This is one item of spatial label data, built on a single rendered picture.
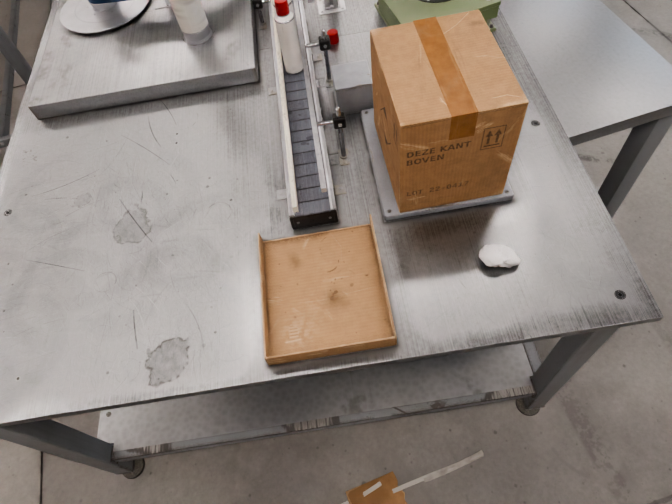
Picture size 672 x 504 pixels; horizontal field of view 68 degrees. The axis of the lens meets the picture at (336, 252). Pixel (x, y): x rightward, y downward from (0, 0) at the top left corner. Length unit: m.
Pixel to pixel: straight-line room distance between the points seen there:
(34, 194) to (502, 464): 1.61
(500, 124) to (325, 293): 0.49
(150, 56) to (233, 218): 0.67
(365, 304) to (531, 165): 0.54
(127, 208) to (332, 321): 0.62
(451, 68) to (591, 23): 0.76
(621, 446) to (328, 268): 1.22
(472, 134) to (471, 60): 0.16
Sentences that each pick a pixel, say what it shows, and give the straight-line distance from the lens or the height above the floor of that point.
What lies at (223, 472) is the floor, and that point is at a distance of 1.88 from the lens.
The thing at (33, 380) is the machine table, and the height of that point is 0.83.
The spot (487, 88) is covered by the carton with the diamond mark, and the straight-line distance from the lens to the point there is 1.02.
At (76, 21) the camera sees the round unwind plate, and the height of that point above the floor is 0.89.
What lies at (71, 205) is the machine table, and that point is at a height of 0.83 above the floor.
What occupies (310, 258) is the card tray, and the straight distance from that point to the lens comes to 1.11.
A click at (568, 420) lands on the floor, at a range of 1.91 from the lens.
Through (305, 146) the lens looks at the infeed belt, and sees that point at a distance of 1.26.
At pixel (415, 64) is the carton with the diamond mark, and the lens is 1.07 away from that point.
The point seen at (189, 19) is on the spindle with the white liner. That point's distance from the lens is 1.64.
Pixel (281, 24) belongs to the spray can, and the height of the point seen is 1.03.
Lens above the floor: 1.77
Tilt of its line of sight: 58 degrees down
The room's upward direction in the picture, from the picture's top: 11 degrees counter-clockwise
